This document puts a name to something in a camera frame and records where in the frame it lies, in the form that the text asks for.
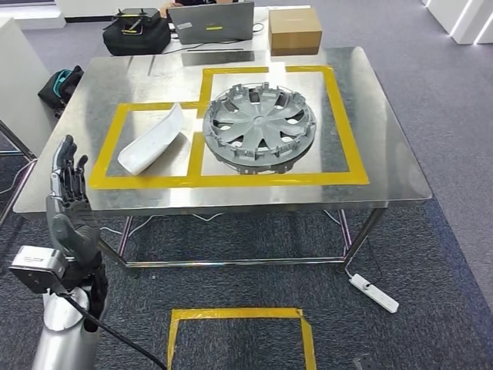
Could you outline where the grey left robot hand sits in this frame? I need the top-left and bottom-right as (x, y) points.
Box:
(45, 134), (104, 267)

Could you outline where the white curved plastic part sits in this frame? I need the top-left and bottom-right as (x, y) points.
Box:
(117, 103), (185, 177)

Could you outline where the grey laptop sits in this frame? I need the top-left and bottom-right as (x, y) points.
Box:
(168, 1), (256, 46)

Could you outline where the person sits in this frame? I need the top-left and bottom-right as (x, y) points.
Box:
(159, 0), (235, 19)

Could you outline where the stainless steel workbench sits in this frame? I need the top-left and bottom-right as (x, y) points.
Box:
(14, 46), (433, 271)

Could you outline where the brown cardboard box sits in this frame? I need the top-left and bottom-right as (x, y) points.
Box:
(268, 7), (323, 57)

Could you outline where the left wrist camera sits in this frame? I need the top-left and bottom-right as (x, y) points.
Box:
(8, 246), (78, 296)

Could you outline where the yellow floor tape square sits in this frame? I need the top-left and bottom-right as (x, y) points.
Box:
(167, 307), (317, 370)

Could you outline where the white power strip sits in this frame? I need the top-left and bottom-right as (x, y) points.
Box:
(348, 273), (400, 315)

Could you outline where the grey plastic hubcap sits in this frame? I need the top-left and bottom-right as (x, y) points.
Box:
(202, 82), (317, 176)

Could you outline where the black teal backpack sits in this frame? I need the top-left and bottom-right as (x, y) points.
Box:
(37, 65), (85, 119)

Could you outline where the black equipment bag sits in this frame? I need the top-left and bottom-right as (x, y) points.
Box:
(103, 15), (172, 57)

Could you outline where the white desk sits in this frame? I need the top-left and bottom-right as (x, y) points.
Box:
(94, 5), (312, 55)

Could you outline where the black remote controller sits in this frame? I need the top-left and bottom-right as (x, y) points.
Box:
(112, 7), (161, 35)

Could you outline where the white side table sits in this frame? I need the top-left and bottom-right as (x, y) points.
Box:
(0, 18), (59, 228)

